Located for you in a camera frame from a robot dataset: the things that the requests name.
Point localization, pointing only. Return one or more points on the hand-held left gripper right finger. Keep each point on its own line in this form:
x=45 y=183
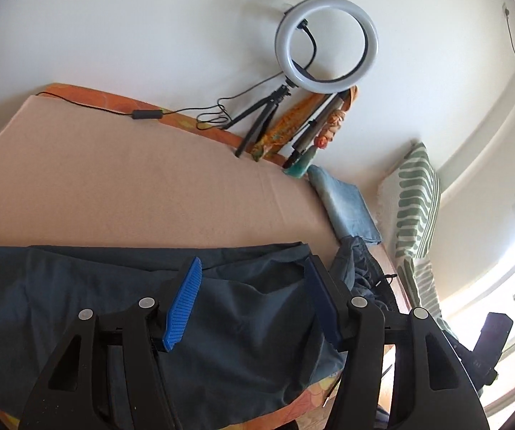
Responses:
x=324 y=304

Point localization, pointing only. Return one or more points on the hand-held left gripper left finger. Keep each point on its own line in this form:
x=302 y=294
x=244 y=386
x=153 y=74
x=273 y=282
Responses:
x=181 y=309

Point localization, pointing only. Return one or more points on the dark blue pants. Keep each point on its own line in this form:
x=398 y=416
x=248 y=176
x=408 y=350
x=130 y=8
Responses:
x=248 y=322

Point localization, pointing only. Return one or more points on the green striped white pillow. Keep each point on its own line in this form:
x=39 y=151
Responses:
x=414 y=197
x=423 y=282

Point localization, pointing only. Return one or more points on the folded light blue jeans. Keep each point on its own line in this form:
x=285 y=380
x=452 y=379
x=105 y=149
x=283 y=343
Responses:
x=347 y=206

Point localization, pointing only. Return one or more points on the beige blanket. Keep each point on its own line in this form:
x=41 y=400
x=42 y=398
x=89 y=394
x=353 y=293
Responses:
x=127 y=179

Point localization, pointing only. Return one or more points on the pink and orange cloth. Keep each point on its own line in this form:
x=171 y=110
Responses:
x=332 y=127

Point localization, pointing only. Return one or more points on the orange patterned cloth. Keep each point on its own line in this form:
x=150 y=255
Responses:
x=284 y=125

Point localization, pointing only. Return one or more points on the black tripod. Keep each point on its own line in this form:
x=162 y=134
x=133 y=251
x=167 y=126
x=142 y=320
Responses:
x=257 y=121

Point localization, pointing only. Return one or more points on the orange patterned mattress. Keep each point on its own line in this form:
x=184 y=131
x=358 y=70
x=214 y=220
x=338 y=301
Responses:
x=105 y=98

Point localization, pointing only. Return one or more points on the white window frame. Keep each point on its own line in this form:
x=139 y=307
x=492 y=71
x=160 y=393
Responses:
x=512 y=286

